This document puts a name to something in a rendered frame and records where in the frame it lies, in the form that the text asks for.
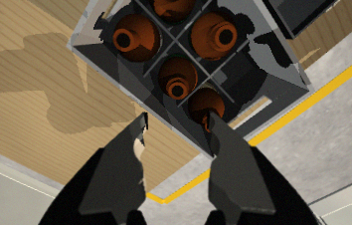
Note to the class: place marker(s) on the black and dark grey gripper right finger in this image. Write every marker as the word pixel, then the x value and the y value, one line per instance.
pixel 246 186

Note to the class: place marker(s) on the black divided crate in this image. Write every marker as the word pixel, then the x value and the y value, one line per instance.
pixel 262 65

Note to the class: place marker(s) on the brown glass bottle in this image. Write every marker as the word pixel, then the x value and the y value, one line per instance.
pixel 205 99
pixel 177 77
pixel 210 33
pixel 138 39

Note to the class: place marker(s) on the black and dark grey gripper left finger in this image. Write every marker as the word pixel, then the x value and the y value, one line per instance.
pixel 108 186

